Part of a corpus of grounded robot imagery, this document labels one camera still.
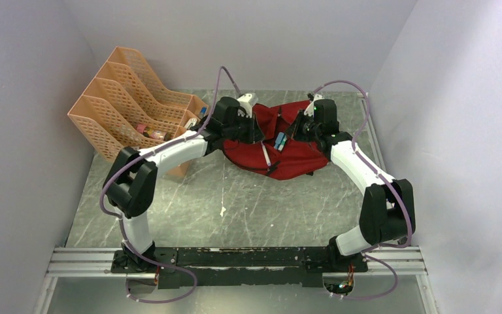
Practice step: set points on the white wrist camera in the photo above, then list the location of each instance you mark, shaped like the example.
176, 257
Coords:
246, 104
313, 98

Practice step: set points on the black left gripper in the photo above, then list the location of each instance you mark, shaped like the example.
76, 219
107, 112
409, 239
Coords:
254, 133

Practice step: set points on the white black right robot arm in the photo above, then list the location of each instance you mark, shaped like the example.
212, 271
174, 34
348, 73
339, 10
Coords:
387, 210

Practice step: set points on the orange plastic desk organizer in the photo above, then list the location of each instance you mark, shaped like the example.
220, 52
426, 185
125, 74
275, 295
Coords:
126, 92

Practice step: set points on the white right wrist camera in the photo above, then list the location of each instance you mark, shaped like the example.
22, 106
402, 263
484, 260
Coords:
313, 98

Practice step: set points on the aluminium frame rail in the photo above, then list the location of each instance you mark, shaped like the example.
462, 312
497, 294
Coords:
106, 262

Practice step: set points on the white green glue stick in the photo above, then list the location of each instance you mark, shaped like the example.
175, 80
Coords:
281, 146

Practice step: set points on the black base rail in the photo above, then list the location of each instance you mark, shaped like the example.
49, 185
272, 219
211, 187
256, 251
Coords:
217, 267

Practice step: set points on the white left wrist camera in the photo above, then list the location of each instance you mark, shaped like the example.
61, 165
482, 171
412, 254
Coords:
246, 104

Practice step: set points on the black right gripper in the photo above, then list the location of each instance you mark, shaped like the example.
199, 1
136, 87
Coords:
293, 129

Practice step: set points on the white stapler in organizer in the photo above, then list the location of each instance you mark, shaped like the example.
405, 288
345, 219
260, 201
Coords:
191, 123

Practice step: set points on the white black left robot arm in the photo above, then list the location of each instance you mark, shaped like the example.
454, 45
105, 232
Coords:
128, 190

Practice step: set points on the red student backpack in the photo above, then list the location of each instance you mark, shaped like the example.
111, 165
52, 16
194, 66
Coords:
296, 159

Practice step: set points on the pink bottle in organizer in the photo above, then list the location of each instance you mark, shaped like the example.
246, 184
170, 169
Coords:
153, 133

